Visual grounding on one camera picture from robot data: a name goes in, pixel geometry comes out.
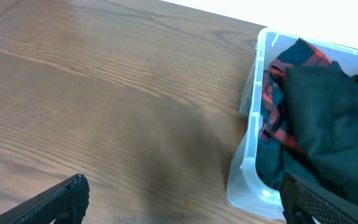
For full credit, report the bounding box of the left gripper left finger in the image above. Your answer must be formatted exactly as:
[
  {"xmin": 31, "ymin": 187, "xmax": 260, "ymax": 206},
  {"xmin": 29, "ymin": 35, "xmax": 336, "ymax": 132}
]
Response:
[{"xmin": 0, "ymin": 174, "xmax": 90, "ymax": 224}]

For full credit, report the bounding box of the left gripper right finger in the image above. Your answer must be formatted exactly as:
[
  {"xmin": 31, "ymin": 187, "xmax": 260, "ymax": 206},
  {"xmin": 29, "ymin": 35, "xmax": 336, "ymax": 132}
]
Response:
[{"xmin": 280, "ymin": 174, "xmax": 358, "ymax": 224}]

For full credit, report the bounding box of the red plaid flannel shirt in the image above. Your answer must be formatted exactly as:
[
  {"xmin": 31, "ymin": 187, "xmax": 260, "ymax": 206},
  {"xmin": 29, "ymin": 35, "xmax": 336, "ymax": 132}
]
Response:
[{"xmin": 259, "ymin": 39, "xmax": 342, "ymax": 151}]

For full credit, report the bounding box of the black hoodie garment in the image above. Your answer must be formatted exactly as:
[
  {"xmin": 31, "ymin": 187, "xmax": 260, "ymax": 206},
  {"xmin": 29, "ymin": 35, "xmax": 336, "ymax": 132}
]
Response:
[{"xmin": 256, "ymin": 64, "xmax": 358, "ymax": 205}]

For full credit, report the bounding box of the clear plastic storage container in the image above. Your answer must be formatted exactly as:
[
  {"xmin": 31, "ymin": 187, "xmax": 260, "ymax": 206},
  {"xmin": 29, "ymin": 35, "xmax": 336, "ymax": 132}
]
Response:
[{"xmin": 227, "ymin": 28, "xmax": 358, "ymax": 220}]

